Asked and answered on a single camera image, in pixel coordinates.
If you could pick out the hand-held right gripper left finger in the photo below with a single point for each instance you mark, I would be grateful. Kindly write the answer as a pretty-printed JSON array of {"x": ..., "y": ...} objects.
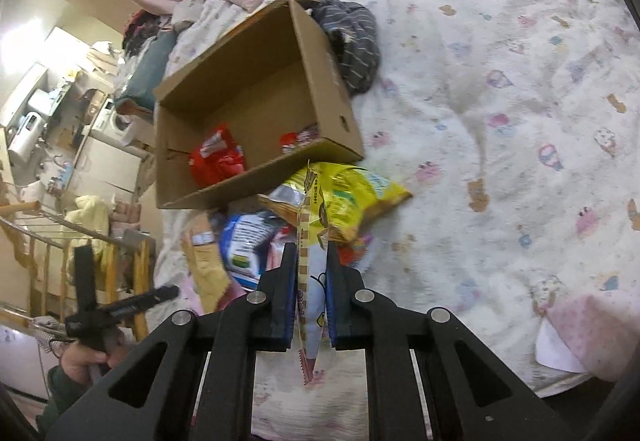
[{"x": 288, "y": 293}]

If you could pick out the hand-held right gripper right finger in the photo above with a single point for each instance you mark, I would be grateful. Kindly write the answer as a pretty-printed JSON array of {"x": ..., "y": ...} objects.
[{"x": 332, "y": 293}]

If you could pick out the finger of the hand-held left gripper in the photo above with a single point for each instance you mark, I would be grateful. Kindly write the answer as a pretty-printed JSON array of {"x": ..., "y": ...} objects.
[{"x": 150, "y": 296}]

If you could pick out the white cartoon snack packet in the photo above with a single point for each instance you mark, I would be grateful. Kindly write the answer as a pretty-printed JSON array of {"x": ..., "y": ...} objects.
[{"x": 312, "y": 303}]

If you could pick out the plain yellow snack packet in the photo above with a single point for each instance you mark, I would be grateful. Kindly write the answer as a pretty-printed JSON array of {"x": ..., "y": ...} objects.
[{"x": 210, "y": 271}]

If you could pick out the blue white snack bag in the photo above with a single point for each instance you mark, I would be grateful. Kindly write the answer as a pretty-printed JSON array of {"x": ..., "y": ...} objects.
[{"x": 245, "y": 241}]

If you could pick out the yellow snack bag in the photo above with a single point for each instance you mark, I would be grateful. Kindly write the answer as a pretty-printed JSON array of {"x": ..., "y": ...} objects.
[{"x": 362, "y": 201}]

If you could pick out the brown cardboard box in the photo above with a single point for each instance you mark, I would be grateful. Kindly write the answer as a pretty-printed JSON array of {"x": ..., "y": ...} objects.
[{"x": 250, "y": 86}]

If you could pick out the person's left forearm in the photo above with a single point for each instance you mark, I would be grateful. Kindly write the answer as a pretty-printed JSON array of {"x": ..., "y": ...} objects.
[{"x": 60, "y": 398}]

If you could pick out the person's left hand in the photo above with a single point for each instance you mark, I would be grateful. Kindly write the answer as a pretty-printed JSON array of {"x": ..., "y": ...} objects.
[{"x": 80, "y": 361}]

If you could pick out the wooden drying rack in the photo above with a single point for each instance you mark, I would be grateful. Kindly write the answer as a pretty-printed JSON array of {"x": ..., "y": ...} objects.
[{"x": 142, "y": 271}]

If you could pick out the red orange snack packet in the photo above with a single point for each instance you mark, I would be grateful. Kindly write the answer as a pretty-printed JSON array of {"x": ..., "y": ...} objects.
[{"x": 357, "y": 248}]

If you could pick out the pale yellow cloth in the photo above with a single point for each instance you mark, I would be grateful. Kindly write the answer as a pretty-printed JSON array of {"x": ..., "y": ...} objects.
[{"x": 92, "y": 216}]

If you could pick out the small red pink snack packet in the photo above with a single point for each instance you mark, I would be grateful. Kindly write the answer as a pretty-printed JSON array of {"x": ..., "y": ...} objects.
[{"x": 295, "y": 141}]

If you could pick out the white washing machine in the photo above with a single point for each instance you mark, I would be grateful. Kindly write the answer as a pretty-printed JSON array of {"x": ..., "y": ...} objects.
[{"x": 117, "y": 123}]

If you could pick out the white kitchen appliance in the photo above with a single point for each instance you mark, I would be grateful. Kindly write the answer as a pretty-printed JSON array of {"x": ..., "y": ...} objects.
[{"x": 27, "y": 131}]

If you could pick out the white paper sheet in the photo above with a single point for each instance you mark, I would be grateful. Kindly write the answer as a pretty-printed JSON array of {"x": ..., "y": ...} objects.
[{"x": 552, "y": 351}]

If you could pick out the teal pillow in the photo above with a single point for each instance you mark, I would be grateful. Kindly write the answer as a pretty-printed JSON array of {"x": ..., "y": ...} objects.
[{"x": 147, "y": 66}]

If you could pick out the printed bed sheet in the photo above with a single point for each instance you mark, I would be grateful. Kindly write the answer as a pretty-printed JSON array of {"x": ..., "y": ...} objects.
[{"x": 500, "y": 121}]

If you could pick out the grey striped garment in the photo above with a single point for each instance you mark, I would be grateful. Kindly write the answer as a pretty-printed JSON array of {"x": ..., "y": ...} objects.
[{"x": 355, "y": 46}]

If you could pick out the pile of dark clothes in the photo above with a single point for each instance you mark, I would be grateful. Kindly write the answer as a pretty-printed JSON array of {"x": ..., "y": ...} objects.
[{"x": 145, "y": 31}]

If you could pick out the pink dotted cloth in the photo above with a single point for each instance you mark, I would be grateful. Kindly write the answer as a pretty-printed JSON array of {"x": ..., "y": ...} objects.
[{"x": 595, "y": 331}]

